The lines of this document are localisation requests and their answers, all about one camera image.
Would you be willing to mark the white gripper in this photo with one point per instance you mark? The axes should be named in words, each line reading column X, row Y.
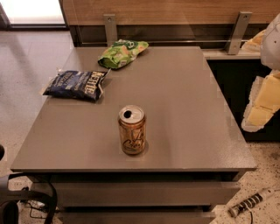
column 271, row 46

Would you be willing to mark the orange soda can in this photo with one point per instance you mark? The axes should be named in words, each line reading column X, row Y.
column 132, row 129

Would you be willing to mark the green rice chip bag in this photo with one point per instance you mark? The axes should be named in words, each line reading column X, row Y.
column 121, row 53

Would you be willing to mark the blue Kettle chip bag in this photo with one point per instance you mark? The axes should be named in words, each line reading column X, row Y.
column 84, row 85

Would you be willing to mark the white power strip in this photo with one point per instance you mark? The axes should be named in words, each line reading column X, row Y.
column 251, row 202

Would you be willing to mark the upper grey drawer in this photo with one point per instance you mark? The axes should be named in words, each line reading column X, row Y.
column 145, row 194

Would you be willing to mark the grey drawer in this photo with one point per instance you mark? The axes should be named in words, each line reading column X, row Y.
column 138, row 218
column 145, row 194

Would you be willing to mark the lower grey drawer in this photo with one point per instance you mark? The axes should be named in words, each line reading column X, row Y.
column 138, row 218

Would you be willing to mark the right metal bracket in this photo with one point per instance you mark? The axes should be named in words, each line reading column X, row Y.
column 240, row 26

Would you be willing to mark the metal bracket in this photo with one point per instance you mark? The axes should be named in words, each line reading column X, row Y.
column 110, row 28
column 240, row 26

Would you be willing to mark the left metal bracket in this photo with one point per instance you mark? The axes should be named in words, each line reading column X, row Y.
column 110, row 28

